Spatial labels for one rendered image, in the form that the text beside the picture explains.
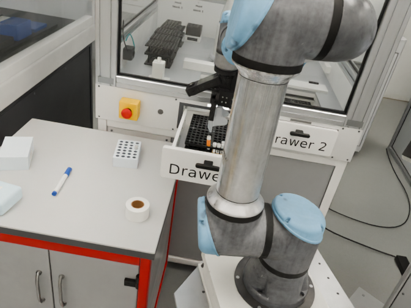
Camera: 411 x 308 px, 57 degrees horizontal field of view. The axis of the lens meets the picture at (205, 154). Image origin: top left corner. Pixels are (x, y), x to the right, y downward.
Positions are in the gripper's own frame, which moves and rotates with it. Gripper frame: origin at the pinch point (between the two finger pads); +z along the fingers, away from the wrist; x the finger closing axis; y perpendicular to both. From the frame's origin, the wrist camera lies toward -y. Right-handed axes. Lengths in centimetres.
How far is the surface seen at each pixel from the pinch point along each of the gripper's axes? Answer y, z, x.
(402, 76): 205, 76, 336
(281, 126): 26.2, 7.0, 21.1
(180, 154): -7.1, 5.6, -11.0
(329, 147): 46, 12, 21
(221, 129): 4.1, 8.2, 13.4
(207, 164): 1.4, 5.9, -13.2
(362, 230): 105, 100, 80
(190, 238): -1, 74, 22
